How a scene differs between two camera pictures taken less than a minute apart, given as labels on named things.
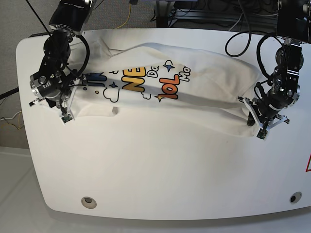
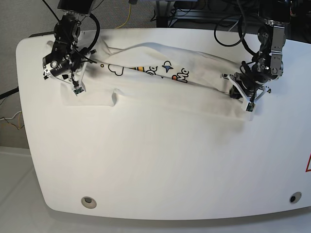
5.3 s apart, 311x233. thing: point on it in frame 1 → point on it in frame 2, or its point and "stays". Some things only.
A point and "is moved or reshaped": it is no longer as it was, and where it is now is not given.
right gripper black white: (64, 103) → (66, 60)
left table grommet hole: (88, 202) stays
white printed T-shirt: (169, 83) is moved or reshaped
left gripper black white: (266, 116) → (250, 80)
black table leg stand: (163, 8) stays
